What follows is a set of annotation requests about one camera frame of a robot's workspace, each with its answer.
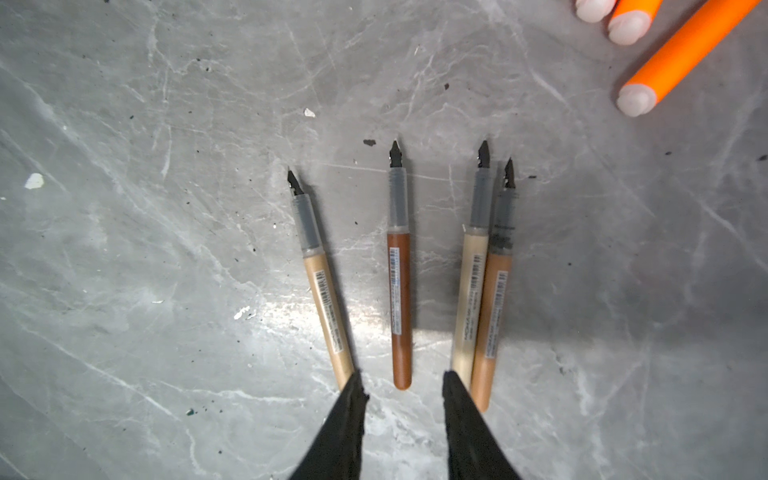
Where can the orange highlighter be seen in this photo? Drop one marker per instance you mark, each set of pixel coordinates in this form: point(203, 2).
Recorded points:
point(631, 20)
point(593, 11)
point(680, 54)

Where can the pink cap brown pen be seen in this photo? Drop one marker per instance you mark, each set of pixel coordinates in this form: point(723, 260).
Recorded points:
point(398, 249)

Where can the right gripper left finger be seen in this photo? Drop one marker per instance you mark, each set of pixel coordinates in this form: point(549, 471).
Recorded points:
point(336, 452)

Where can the beige pen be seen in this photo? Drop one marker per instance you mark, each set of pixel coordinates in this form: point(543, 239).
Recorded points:
point(321, 282)

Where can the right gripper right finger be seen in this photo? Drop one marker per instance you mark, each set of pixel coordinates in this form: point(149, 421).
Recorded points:
point(473, 452)

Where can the gold brown pen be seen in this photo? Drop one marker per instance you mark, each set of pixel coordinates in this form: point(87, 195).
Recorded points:
point(474, 253)

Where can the brown fountain pen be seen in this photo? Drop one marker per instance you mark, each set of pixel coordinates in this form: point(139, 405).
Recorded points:
point(497, 272)

